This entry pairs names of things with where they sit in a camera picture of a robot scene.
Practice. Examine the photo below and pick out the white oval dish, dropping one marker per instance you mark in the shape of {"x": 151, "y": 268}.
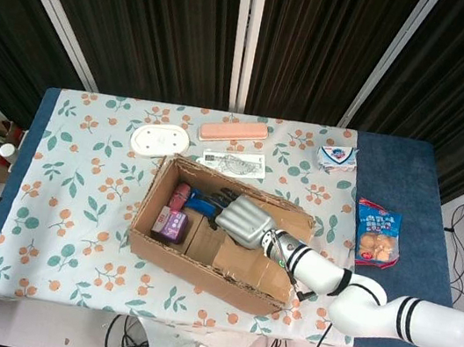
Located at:
{"x": 160, "y": 140}

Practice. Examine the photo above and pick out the pink rectangular case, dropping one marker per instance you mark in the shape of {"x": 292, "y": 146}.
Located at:
{"x": 233, "y": 131}

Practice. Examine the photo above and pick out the blue plastic package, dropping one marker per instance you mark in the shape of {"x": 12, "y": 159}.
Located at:
{"x": 202, "y": 204}

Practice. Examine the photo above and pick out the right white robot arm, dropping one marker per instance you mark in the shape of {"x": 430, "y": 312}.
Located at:
{"x": 369, "y": 312}

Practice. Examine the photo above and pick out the floral orange fruit tablecloth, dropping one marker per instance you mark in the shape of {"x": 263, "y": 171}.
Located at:
{"x": 83, "y": 157}

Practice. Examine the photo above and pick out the red pink bottle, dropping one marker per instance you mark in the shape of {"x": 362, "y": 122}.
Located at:
{"x": 180, "y": 196}

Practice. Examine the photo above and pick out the packaged ruler set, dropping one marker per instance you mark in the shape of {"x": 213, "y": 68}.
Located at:
{"x": 234, "y": 161}

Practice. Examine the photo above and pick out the white blue soap package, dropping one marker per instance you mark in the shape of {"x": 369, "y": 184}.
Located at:
{"x": 337, "y": 159}

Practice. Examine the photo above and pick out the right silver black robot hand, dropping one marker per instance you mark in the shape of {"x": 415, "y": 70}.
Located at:
{"x": 246, "y": 222}

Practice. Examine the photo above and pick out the brown cardboard shipping box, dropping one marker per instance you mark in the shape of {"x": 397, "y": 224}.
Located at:
{"x": 206, "y": 276}

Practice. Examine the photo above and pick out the purple small carton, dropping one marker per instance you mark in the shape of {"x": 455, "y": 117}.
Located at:
{"x": 170, "y": 225}

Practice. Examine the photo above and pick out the white lidded jar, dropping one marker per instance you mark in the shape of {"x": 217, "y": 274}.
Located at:
{"x": 7, "y": 150}

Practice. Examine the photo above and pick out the blue biscuit snack bag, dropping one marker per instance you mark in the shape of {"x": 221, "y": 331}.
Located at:
{"x": 378, "y": 233}

